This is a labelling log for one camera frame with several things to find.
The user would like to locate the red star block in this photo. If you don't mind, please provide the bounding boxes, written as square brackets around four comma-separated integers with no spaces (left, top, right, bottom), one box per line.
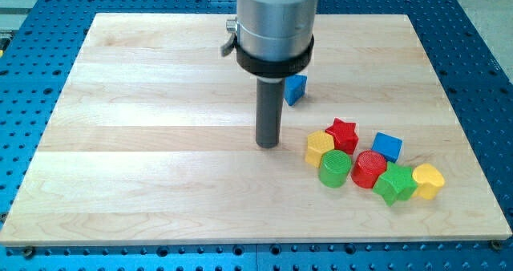
[325,118,359,155]

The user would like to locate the green cylinder block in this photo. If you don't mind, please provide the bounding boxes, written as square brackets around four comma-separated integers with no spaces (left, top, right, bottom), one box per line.
[318,150,352,188]

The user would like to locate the light wooden board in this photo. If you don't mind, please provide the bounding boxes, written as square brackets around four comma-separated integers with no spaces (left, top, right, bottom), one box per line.
[1,14,511,247]

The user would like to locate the yellow hexagon block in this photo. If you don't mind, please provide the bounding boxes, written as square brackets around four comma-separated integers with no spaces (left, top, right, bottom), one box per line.
[305,131,334,168]

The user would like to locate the black clamp ring mount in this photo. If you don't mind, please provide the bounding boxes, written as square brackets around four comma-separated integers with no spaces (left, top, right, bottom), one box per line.
[220,34,315,79]

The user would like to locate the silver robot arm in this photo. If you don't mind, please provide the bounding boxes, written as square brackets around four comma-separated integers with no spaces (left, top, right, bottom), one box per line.
[220,0,318,148]

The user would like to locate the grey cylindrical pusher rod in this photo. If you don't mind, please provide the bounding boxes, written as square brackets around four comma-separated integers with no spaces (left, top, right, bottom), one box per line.
[256,79,285,148]

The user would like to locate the yellow heart block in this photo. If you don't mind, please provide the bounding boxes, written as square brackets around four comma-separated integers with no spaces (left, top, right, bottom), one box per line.
[412,164,446,200]

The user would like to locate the blue triangle block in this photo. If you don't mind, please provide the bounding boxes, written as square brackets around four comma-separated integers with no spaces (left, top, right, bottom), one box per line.
[284,75,307,106]

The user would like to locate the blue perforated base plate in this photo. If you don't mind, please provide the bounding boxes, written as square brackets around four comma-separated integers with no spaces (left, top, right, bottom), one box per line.
[1,0,512,270]

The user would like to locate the red cylinder block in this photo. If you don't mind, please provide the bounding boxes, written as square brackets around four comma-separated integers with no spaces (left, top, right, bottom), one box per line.
[351,150,387,188]

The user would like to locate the green star block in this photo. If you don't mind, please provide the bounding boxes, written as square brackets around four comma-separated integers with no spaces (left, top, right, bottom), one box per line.
[372,162,418,206]

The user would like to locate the blue cube block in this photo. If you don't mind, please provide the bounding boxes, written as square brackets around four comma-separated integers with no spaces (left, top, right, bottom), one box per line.
[371,132,402,163]

